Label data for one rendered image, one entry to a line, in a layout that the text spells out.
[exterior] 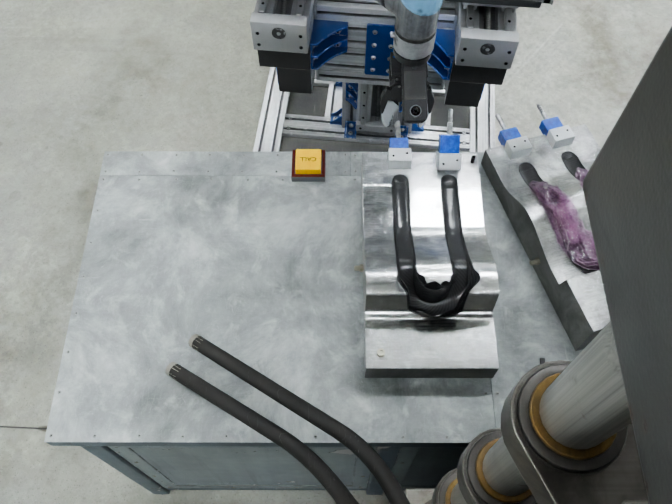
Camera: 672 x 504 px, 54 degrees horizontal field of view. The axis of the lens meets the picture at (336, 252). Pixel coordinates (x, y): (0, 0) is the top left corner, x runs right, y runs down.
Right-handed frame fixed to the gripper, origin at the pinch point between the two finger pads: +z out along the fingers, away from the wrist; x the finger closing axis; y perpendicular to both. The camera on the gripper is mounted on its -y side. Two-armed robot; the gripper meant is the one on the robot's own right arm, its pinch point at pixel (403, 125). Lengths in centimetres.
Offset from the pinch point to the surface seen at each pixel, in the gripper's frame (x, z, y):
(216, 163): 43.1, 20.9, 5.3
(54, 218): 119, 101, 38
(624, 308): 1, -82, -77
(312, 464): 18, 12, -67
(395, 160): 1.1, 9.2, -2.3
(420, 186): -4.5, 12.1, -7.1
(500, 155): -24.1, 15.4, 3.8
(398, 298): 1.8, 9.4, -35.5
